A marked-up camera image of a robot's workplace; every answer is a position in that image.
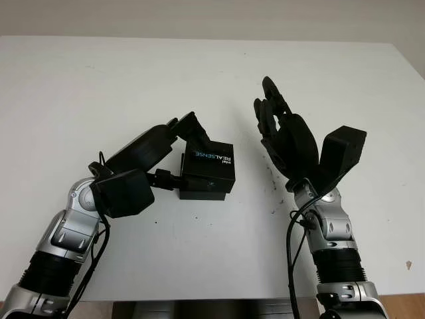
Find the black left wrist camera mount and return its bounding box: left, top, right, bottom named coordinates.
left=90, top=168, right=155, bottom=219

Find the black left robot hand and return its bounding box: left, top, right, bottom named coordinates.
left=104, top=111, right=213, bottom=191

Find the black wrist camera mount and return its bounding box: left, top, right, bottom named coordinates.
left=90, top=168, right=155, bottom=219
left=315, top=126, right=368, bottom=197

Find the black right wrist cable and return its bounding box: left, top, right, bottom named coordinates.
left=286, top=195, right=319, bottom=319

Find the black camera box base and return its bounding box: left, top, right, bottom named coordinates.
left=179, top=152, right=230, bottom=202

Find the black printed box lid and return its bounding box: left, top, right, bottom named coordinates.
left=181, top=140, right=236, bottom=193

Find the dark grey robot torso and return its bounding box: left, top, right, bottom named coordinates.
left=112, top=300, right=299, bottom=319

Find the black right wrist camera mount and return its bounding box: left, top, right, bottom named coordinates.
left=315, top=126, right=368, bottom=197

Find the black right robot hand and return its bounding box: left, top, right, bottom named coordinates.
left=253, top=76, right=322, bottom=187

